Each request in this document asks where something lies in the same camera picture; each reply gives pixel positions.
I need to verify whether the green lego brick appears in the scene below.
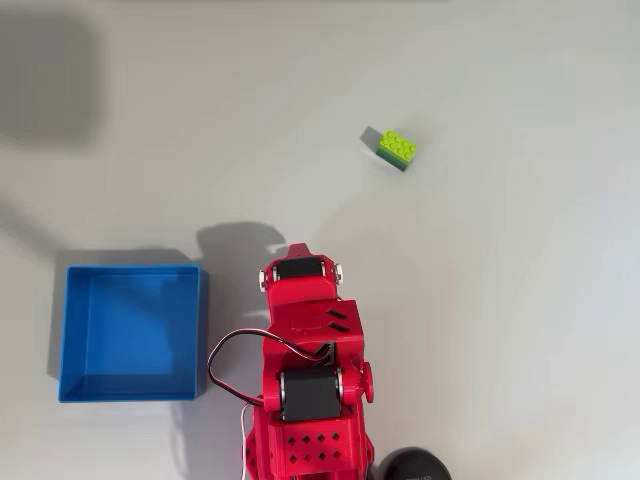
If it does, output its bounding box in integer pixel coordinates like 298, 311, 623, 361
375, 128, 418, 173

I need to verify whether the blue square plastic bin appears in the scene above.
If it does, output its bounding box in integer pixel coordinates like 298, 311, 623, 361
57, 263, 211, 404

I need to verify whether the black round object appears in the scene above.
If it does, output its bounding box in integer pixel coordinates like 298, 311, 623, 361
377, 446, 454, 480

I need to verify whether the black red looping motor cable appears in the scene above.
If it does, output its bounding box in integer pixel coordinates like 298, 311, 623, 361
207, 328, 335, 407

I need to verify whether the thin white cable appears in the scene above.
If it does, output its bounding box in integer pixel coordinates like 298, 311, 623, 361
240, 403, 252, 480

